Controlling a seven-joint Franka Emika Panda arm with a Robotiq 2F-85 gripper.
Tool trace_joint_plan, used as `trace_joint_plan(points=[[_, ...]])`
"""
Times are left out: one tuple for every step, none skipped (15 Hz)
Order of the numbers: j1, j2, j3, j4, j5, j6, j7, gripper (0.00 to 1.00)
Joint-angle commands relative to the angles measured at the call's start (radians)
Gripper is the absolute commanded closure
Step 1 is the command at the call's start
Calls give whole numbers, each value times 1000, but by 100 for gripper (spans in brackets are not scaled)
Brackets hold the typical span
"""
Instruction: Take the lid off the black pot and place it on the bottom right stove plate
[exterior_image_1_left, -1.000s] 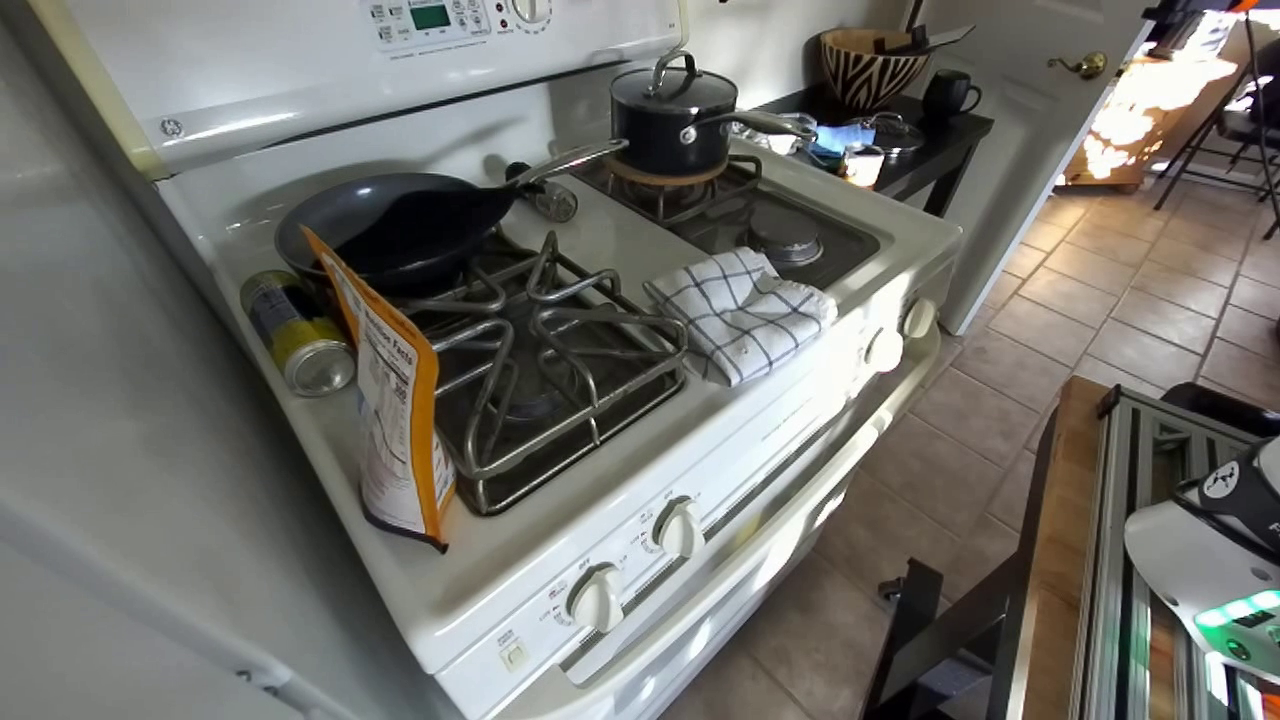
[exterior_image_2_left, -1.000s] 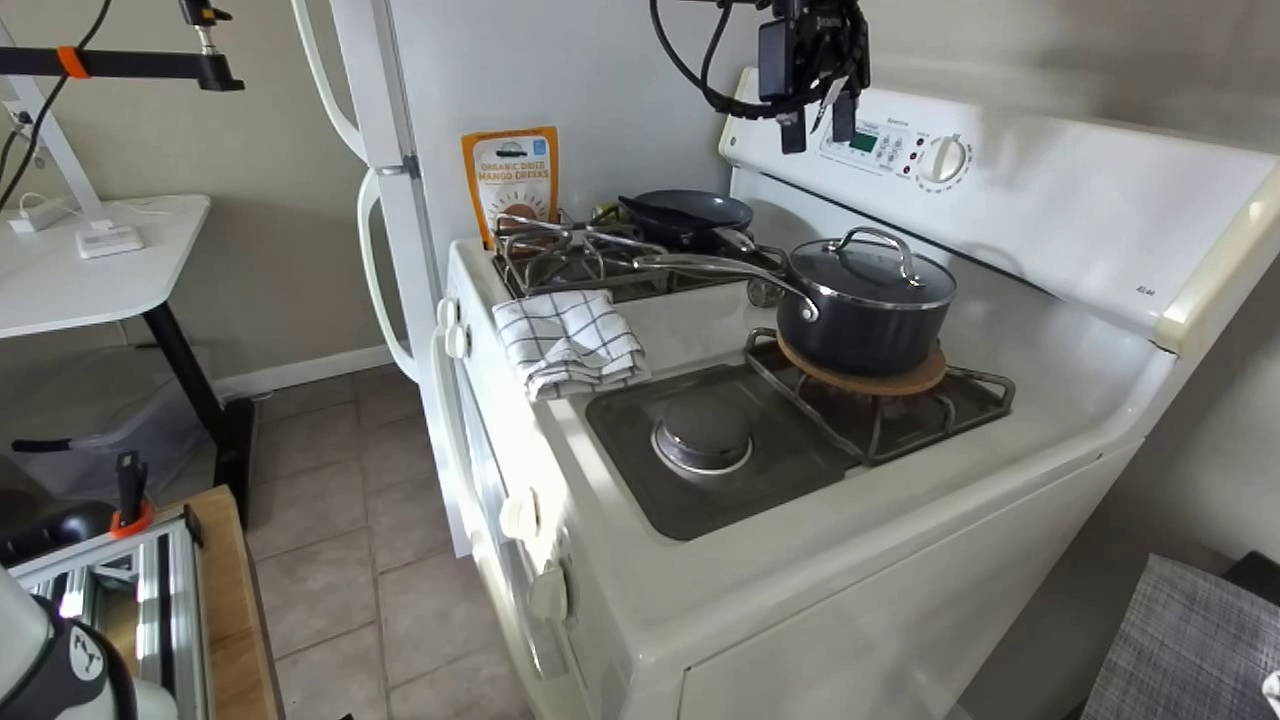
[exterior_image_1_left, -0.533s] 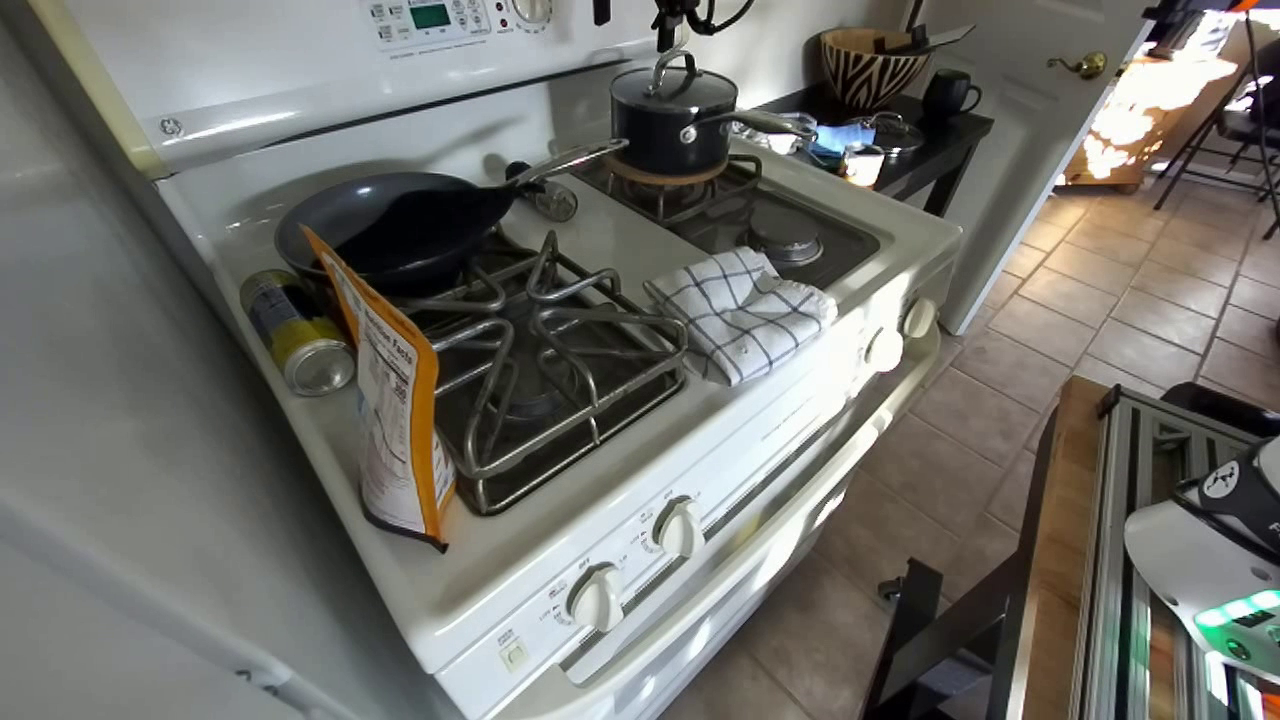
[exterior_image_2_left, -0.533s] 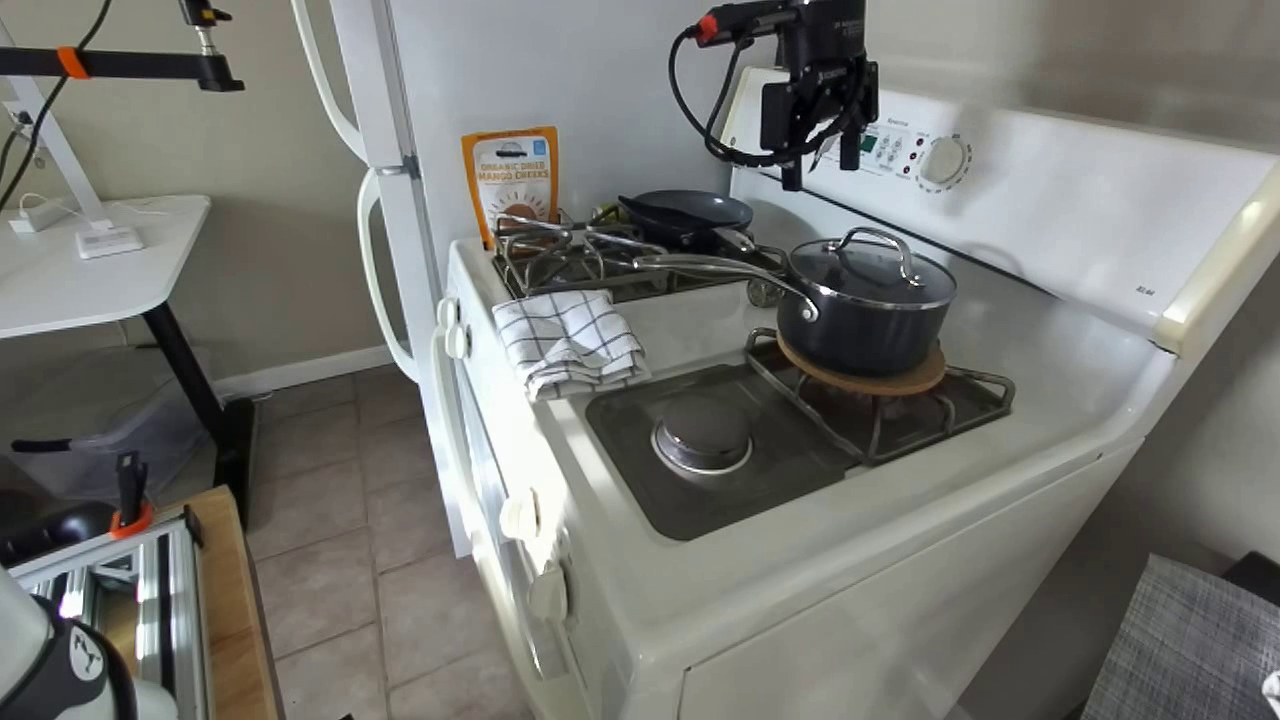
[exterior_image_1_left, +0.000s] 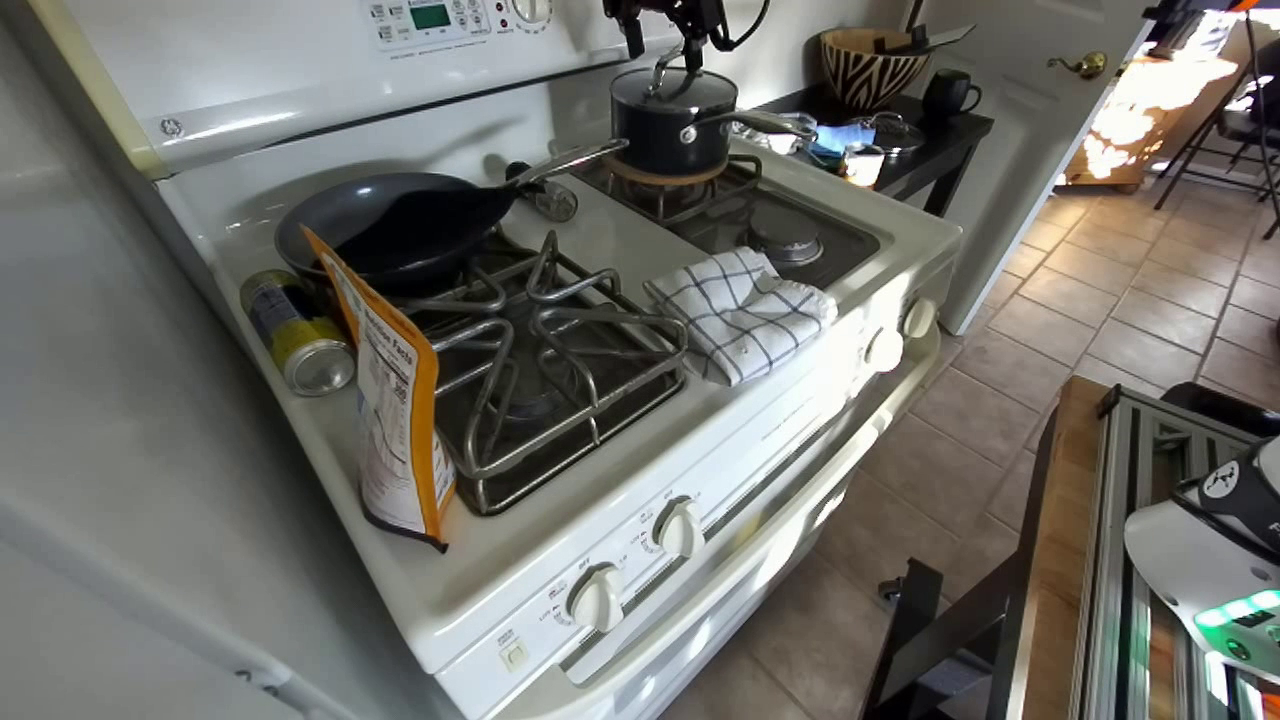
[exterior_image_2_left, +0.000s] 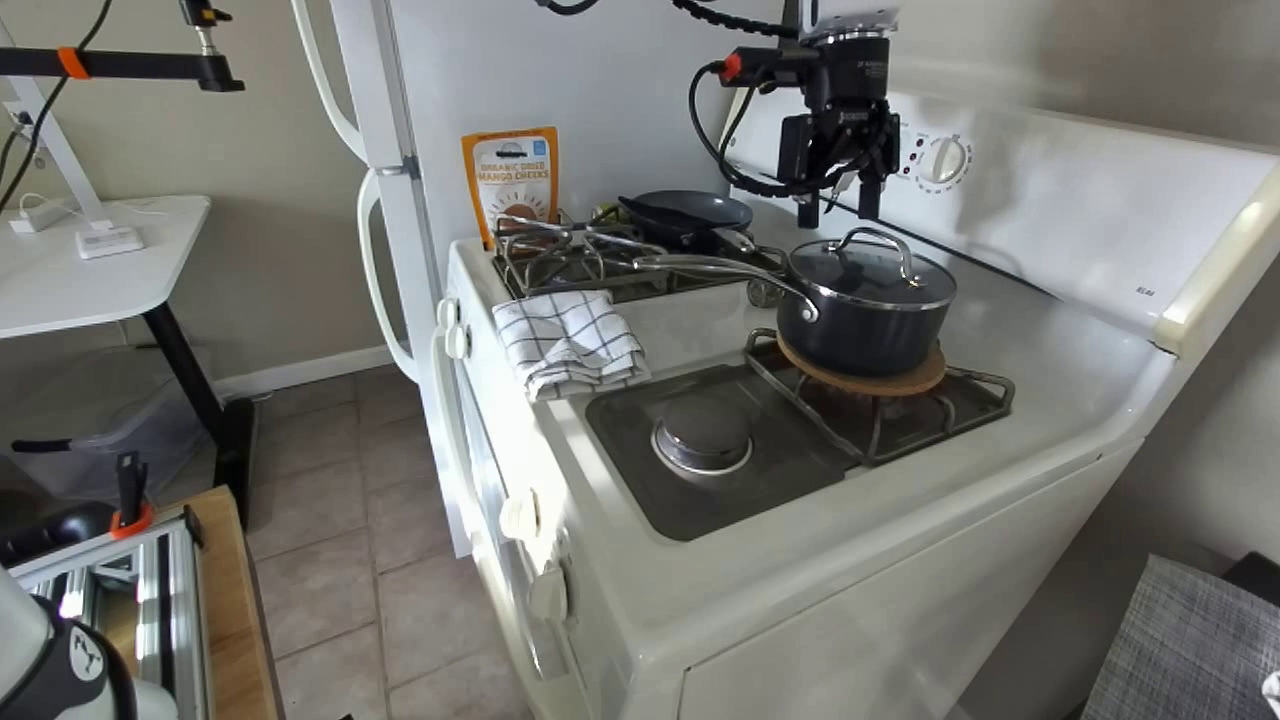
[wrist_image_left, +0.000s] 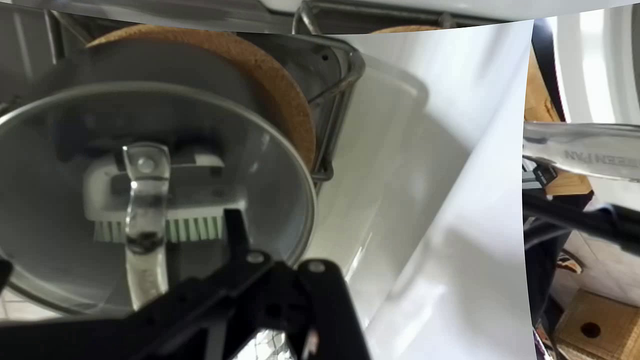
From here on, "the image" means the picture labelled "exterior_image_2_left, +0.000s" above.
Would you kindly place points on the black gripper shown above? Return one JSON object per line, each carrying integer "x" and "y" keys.
{"x": 853, "y": 95}

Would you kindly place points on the white black Franka robot arm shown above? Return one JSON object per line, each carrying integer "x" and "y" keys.
{"x": 853, "y": 16}

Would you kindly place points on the white black robot base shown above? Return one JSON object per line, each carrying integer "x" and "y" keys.
{"x": 42, "y": 665}

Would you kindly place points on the white stove timer knob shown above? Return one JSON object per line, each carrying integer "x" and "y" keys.
{"x": 946, "y": 161}

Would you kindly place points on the round stove burner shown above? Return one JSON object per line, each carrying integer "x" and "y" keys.
{"x": 703, "y": 447}

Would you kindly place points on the white kitchen stove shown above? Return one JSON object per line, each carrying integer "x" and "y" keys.
{"x": 824, "y": 587}

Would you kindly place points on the black frying pan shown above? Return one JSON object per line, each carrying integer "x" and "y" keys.
{"x": 685, "y": 210}

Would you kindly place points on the round cork trivet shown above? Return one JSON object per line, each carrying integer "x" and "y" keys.
{"x": 867, "y": 386}

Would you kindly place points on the dark metal burner grate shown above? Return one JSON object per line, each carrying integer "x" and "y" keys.
{"x": 935, "y": 415}

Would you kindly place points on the white refrigerator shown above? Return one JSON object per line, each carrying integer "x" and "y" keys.
{"x": 602, "y": 81}

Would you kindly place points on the white blue checkered dish towel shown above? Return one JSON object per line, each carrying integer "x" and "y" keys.
{"x": 565, "y": 340}

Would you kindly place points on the grey woven mat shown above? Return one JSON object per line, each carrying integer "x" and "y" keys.
{"x": 1186, "y": 641}

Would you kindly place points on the black bar with orange band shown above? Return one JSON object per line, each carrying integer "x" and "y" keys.
{"x": 133, "y": 66}

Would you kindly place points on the small white block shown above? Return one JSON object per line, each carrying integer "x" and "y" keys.
{"x": 105, "y": 240}

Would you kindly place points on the tan wooden board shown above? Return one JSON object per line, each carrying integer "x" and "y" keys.
{"x": 232, "y": 627}

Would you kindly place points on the white table with black legs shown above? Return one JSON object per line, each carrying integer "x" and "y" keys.
{"x": 80, "y": 281}

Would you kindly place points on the white slanted stand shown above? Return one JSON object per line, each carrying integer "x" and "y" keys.
{"x": 54, "y": 143}

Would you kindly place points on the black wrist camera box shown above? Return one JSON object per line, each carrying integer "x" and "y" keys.
{"x": 797, "y": 146}

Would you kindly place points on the aluminium frame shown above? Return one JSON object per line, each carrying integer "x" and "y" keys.
{"x": 163, "y": 603}

